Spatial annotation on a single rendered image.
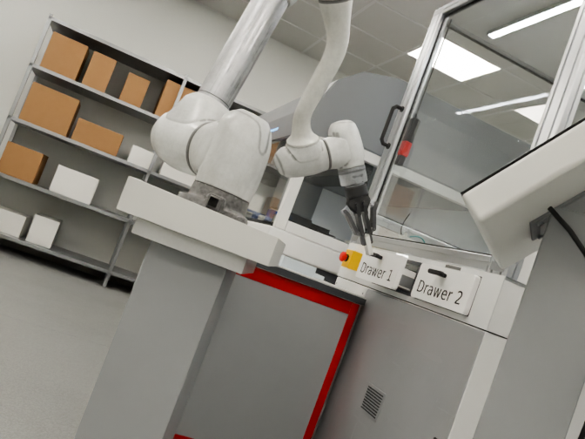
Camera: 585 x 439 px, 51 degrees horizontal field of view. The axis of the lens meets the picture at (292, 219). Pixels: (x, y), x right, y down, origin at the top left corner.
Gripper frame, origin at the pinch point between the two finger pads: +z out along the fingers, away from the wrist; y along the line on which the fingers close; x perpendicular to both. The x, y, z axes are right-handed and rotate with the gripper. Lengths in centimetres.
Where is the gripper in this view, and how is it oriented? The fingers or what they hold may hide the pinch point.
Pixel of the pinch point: (367, 244)
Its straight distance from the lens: 203.8
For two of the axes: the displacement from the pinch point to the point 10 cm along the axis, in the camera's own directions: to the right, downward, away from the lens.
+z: 2.2, 9.7, 1.2
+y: 9.3, -2.4, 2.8
